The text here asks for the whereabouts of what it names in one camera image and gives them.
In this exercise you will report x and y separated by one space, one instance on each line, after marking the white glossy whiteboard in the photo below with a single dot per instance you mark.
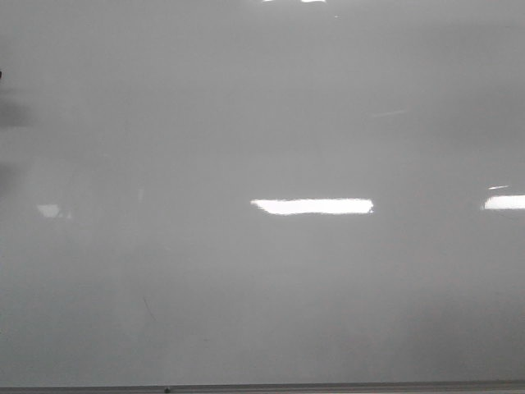
228 192

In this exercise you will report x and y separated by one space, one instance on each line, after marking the grey aluminium whiteboard frame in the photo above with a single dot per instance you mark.
487 386

